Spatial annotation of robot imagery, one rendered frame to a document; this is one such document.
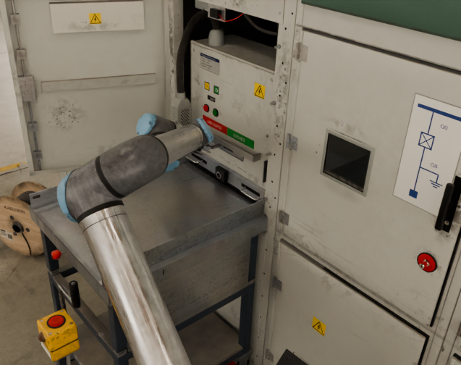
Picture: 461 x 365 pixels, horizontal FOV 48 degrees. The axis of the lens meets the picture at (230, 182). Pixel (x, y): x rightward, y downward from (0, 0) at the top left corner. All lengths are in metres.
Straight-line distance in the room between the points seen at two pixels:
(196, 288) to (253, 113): 0.68
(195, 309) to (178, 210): 0.38
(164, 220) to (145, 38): 0.76
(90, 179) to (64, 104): 1.05
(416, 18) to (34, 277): 2.45
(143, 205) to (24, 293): 1.19
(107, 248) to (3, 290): 1.93
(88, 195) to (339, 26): 0.83
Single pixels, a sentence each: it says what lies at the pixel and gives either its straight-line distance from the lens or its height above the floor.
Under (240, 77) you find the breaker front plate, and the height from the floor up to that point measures 1.32.
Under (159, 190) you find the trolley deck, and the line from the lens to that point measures 2.15.
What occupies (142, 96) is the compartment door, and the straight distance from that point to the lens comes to 2.30.
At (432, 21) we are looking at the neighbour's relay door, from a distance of 1.37.
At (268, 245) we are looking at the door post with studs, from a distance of 2.05.
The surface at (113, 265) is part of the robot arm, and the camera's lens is 1.22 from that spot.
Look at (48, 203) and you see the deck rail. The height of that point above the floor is 0.85.
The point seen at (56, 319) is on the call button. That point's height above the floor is 0.91.
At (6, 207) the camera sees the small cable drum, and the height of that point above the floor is 0.32.
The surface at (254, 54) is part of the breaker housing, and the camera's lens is 2.02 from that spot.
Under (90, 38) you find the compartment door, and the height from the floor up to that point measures 1.40.
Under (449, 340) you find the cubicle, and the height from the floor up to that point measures 0.83.
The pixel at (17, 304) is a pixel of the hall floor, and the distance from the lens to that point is 3.01.
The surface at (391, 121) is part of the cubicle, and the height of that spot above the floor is 1.41.
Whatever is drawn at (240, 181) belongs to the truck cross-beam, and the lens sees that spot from 2.10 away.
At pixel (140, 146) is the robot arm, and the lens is 1.25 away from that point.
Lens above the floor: 1.95
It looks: 30 degrees down
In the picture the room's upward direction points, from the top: 2 degrees clockwise
